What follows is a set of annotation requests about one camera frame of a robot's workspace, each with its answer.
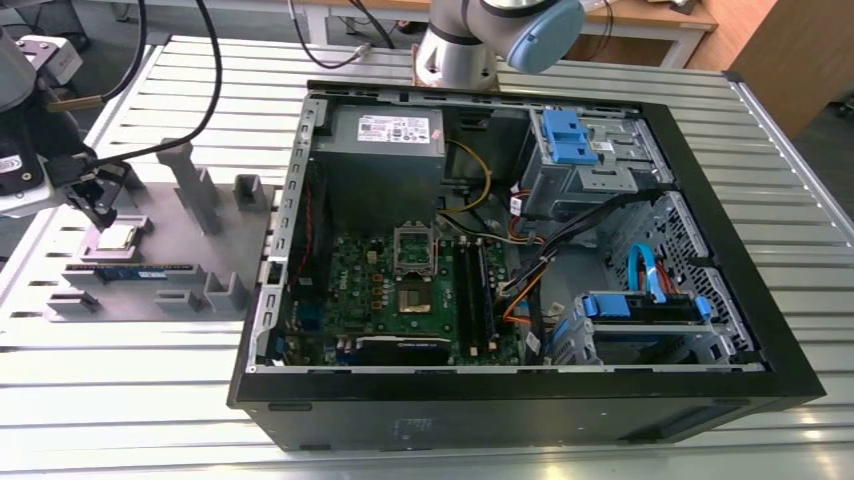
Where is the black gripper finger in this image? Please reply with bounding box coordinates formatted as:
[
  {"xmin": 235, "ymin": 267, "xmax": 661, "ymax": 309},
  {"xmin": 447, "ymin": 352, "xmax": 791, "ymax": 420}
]
[
  {"xmin": 96, "ymin": 162, "xmax": 132, "ymax": 221},
  {"xmin": 65, "ymin": 179, "xmax": 116, "ymax": 232}
]

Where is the silver CPU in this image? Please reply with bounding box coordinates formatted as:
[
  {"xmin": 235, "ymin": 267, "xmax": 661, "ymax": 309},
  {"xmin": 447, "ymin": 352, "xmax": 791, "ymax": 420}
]
[{"xmin": 95, "ymin": 224, "xmax": 143, "ymax": 251}]

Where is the CPU socket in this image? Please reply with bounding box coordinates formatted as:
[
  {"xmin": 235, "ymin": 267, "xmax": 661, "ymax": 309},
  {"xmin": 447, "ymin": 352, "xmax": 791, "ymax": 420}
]
[{"xmin": 398, "ymin": 280, "xmax": 436, "ymax": 315}]

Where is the grey parts rack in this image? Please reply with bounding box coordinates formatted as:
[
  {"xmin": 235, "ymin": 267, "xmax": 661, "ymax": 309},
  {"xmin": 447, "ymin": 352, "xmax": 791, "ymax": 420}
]
[{"xmin": 43, "ymin": 138, "xmax": 286, "ymax": 324}]

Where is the green RAM stick blue label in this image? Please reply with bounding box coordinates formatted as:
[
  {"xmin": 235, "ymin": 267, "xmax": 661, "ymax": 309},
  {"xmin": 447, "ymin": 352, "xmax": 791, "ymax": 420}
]
[{"xmin": 69, "ymin": 263, "xmax": 195, "ymax": 281}]

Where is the grey power supply unit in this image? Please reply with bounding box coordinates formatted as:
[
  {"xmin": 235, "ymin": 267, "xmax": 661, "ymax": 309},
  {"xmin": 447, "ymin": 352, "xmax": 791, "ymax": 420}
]
[{"xmin": 311, "ymin": 104, "xmax": 447, "ymax": 229}]

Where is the green motherboard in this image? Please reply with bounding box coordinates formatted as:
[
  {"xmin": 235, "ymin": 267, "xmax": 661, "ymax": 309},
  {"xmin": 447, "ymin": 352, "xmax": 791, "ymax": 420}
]
[{"xmin": 286, "ymin": 227, "xmax": 528, "ymax": 366}]

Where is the black graphics card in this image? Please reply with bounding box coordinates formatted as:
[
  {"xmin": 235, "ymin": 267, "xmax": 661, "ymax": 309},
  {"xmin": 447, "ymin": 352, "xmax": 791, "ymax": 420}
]
[{"xmin": 352, "ymin": 333, "xmax": 452, "ymax": 366}]

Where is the black RAM slot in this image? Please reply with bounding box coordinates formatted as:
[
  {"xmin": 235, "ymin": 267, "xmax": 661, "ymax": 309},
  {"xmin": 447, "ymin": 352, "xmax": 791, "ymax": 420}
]
[
  {"xmin": 462, "ymin": 237, "xmax": 483, "ymax": 352},
  {"xmin": 470, "ymin": 237, "xmax": 492, "ymax": 352},
  {"xmin": 455, "ymin": 237, "xmax": 475, "ymax": 352}
]

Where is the blue plastic drive latch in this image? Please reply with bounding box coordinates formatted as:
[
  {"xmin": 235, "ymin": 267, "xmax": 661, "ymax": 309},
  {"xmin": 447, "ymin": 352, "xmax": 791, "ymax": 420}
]
[
  {"xmin": 554, "ymin": 141, "xmax": 598, "ymax": 165},
  {"xmin": 543, "ymin": 109, "xmax": 588, "ymax": 144}
]

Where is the black PC case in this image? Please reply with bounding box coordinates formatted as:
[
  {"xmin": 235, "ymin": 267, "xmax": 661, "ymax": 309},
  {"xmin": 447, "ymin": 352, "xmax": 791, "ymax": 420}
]
[{"xmin": 226, "ymin": 78, "xmax": 829, "ymax": 454}]

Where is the metal drive cage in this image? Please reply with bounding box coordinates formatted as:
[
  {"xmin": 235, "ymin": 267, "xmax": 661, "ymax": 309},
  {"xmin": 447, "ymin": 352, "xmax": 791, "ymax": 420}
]
[{"xmin": 519, "ymin": 107, "xmax": 675, "ymax": 221}]

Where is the blue disk carrier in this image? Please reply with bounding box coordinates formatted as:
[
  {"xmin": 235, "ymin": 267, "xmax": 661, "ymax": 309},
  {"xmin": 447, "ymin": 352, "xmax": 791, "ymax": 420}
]
[{"xmin": 580, "ymin": 293, "xmax": 713, "ymax": 326}]

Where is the metal disk bay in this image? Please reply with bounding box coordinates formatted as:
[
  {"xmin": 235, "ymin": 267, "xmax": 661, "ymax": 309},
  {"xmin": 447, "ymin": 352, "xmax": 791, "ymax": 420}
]
[{"xmin": 543, "ymin": 289, "xmax": 735, "ymax": 366}]

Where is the wooden desk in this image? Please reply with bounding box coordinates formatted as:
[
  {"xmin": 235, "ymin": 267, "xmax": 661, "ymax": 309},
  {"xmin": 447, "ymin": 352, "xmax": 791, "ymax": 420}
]
[{"xmin": 579, "ymin": 0, "xmax": 719, "ymax": 69}]

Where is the wooden cabinet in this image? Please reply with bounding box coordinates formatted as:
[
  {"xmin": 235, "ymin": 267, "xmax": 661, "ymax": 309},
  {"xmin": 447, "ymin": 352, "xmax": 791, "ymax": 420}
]
[{"xmin": 730, "ymin": 0, "xmax": 854, "ymax": 139}]

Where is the silver rounded wrist camera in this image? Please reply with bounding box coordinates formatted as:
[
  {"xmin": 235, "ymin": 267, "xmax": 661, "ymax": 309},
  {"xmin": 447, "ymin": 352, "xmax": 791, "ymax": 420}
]
[{"xmin": 0, "ymin": 182, "xmax": 68, "ymax": 217}]

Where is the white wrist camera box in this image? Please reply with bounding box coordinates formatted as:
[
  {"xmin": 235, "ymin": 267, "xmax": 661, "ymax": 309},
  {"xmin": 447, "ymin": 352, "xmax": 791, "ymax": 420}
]
[{"xmin": 16, "ymin": 35, "xmax": 85, "ymax": 85}]

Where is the thin black cable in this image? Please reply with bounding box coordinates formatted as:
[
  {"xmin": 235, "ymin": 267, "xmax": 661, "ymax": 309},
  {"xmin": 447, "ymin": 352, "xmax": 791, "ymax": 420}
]
[{"xmin": 49, "ymin": 0, "xmax": 152, "ymax": 112}]

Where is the thick black cable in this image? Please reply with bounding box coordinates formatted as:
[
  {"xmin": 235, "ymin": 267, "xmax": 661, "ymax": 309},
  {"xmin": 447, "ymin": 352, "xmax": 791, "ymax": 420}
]
[{"xmin": 89, "ymin": 0, "xmax": 226, "ymax": 169}]

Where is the black cable silver plug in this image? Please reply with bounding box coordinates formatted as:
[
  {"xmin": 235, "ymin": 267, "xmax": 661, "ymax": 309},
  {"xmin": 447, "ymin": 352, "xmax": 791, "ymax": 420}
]
[{"xmin": 286, "ymin": 0, "xmax": 375, "ymax": 70}]

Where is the yellow wire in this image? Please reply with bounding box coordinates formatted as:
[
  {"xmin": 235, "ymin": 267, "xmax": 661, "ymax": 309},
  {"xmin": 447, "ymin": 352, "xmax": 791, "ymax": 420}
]
[{"xmin": 439, "ymin": 139, "xmax": 494, "ymax": 215}]

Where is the grey wire bundle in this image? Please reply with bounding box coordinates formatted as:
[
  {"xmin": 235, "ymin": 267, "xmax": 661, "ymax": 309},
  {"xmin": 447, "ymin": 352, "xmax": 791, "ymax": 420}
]
[{"xmin": 459, "ymin": 209, "xmax": 546, "ymax": 246}]

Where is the black sleeved cable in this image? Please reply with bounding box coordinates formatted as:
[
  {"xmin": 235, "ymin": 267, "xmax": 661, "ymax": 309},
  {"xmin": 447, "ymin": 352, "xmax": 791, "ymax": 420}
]
[{"xmin": 496, "ymin": 192, "xmax": 669, "ymax": 296}]

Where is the blue flat wire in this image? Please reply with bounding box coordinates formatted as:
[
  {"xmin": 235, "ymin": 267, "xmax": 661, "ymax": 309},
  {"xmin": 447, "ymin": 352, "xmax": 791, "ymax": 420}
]
[{"xmin": 626, "ymin": 242, "xmax": 669, "ymax": 306}]

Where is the red orange wire bundle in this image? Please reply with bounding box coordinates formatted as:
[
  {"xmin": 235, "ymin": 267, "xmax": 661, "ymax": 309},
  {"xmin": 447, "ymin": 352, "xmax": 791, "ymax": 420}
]
[{"xmin": 657, "ymin": 262, "xmax": 679, "ymax": 299}]

